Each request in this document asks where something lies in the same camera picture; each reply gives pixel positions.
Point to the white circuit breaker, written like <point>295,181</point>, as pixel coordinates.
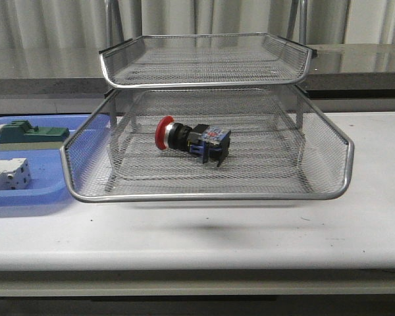
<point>14,174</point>

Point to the mesh tray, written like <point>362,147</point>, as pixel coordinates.
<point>180,61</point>
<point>325,170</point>
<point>251,155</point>

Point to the green knife switch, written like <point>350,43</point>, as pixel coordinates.
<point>20,135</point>

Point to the grey stone counter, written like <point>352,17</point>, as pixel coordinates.
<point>343,78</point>

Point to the grey metal rack frame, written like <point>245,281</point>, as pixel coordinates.
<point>207,114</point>

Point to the blue plastic tray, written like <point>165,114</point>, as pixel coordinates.
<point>87,157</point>

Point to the red emergency push button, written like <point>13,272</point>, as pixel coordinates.
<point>204,141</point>

